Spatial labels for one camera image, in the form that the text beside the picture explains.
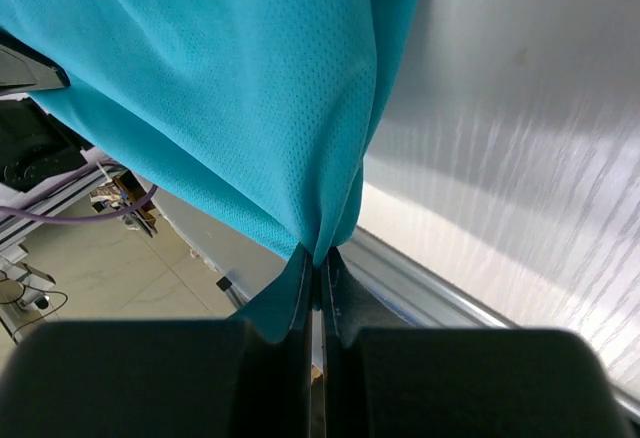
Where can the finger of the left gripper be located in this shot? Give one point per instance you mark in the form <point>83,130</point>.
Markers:
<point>24,70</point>

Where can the background lab equipment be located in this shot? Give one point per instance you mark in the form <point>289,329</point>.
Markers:
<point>25,290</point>

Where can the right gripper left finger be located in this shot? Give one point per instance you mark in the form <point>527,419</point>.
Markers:
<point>283,305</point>

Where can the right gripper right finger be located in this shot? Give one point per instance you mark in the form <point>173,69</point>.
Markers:
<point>348,306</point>

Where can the teal t shirt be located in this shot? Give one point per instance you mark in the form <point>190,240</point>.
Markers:
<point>257,112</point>

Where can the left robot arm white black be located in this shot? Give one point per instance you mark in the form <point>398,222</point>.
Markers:
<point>34,144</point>

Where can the aluminium mounting rail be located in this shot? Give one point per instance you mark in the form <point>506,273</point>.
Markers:
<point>419,295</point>

